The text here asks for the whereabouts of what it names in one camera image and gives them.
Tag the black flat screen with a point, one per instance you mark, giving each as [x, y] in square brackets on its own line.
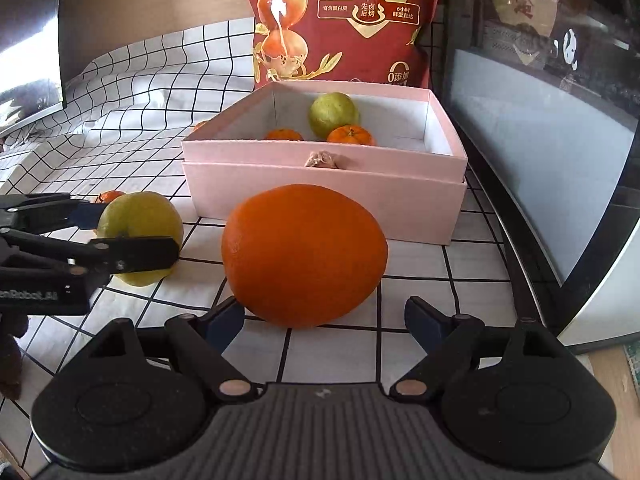
[30, 35]

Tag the black monitor screen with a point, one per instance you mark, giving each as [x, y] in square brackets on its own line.
[550, 135]

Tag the white black-checked tablecloth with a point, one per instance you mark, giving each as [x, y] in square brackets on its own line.
[150, 110]

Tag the small mandarin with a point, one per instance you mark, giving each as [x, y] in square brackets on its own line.
[283, 135]
[111, 196]
[351, 136]

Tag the large orange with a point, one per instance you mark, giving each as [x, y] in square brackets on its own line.
[305, 255]

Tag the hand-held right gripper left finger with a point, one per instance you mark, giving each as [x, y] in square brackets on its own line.
[226, 325]

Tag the red printed snack bag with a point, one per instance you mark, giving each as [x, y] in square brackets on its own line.
[345, 20]

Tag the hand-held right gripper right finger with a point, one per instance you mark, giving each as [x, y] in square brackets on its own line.
[424, 317]

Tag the pink cardboard box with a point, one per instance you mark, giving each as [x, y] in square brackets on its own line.
[320, 200]

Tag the yellow-green round fruit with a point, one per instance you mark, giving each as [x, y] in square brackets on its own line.
[145, 215]
[334, 115]

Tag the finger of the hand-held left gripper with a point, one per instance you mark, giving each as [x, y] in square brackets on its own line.
[140, 254]
[50, 210]

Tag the person's left hand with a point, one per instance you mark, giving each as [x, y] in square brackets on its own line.
[9, 360]

